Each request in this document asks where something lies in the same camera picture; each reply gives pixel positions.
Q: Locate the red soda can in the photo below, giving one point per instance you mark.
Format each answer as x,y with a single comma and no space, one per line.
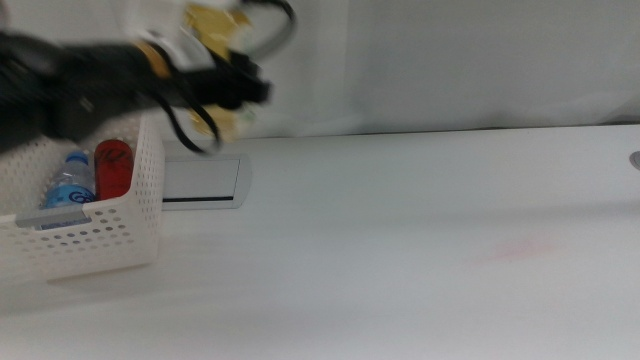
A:
114,170

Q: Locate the white backdrop curtain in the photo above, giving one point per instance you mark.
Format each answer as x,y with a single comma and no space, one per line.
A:
400,50

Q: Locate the grey round table grommet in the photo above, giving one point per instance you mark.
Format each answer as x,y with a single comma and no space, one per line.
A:
636,161

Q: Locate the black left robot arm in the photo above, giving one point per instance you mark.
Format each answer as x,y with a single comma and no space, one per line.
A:
60,85

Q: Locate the small water bottle blue cap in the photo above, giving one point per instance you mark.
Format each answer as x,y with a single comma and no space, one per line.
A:
70,187

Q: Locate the white perforated plastic basket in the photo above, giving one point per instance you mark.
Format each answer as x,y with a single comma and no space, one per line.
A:
140,210

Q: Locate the yellow tea bottle white cap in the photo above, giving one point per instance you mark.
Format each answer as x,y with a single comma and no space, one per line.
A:
215,25

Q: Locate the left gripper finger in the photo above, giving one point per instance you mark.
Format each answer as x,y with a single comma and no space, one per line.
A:
240,65
247,92

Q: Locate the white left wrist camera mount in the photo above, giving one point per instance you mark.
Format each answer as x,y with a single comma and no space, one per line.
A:
165,25

